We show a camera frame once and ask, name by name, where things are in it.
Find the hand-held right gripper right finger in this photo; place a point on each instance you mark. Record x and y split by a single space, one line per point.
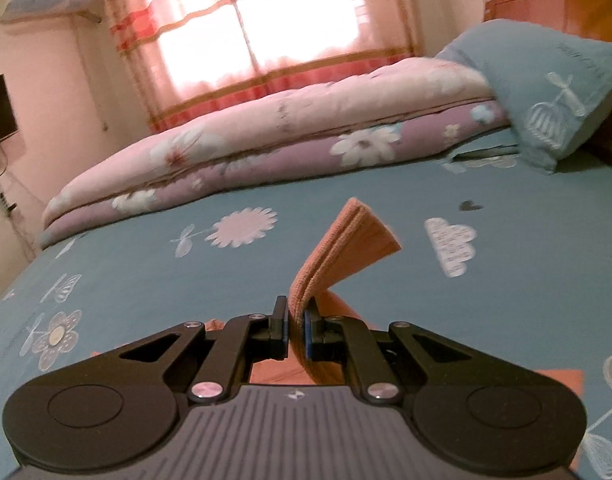
308 335

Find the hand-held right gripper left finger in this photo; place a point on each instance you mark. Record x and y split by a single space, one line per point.
282 325

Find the orange striped knit sweater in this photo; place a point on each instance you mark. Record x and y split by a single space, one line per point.
346 245

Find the folded pink purple floral quilt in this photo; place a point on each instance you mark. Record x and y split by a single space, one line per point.
286 125

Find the flat blue pillow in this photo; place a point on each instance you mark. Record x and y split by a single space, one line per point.
486 151

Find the white power strip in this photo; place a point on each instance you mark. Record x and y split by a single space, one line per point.
6 201

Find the pink checked curtain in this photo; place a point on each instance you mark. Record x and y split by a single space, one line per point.
131 35

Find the blue printed pillow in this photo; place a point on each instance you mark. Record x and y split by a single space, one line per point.
526 75

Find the white air conditioner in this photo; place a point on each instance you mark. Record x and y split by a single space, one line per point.
36 2

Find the wooden headboard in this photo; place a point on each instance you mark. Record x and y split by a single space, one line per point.
561 5

